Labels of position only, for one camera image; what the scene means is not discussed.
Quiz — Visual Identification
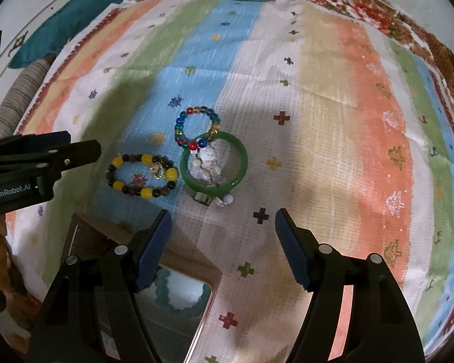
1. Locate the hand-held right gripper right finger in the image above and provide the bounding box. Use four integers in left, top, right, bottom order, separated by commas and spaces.
274, 208, 428, 363

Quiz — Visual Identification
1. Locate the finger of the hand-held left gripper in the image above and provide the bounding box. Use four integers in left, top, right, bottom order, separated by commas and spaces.
0, 130, 72, 156
0, 139, 102, 178

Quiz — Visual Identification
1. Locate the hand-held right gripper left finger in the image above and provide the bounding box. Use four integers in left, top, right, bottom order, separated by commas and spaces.
28, 209, 173, 363

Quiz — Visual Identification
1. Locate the yellow and brown bead bracelet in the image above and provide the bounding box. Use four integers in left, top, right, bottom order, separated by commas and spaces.
105, 153, 178, 199

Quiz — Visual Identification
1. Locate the jewelry box with mirror lid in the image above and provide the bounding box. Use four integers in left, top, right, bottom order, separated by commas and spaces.
61, 214, 218, 363

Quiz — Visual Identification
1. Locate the green jade bangle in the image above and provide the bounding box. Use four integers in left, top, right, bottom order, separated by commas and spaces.
179, 130, 248, 195

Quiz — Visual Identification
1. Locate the multicolour glass bead bracelet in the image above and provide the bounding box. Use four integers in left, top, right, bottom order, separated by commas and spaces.
174, 106, 222, 151

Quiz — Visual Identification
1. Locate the clear crystal bead bracelet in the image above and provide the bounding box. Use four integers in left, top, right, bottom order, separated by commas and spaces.
187, 146, 235, 208

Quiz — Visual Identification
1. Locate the grey striped pillow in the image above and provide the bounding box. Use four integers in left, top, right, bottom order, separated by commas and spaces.
0, 57, 55, 144

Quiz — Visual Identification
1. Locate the teal cloth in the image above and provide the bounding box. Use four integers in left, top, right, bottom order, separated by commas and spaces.
9, 0, 140, 69

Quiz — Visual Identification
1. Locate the striped colourful cloth mat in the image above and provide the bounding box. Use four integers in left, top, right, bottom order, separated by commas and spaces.
5, 0, 454, 363

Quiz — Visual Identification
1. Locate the turquoise bead bracelet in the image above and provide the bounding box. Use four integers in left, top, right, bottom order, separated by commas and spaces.
154, 268, 209, 312

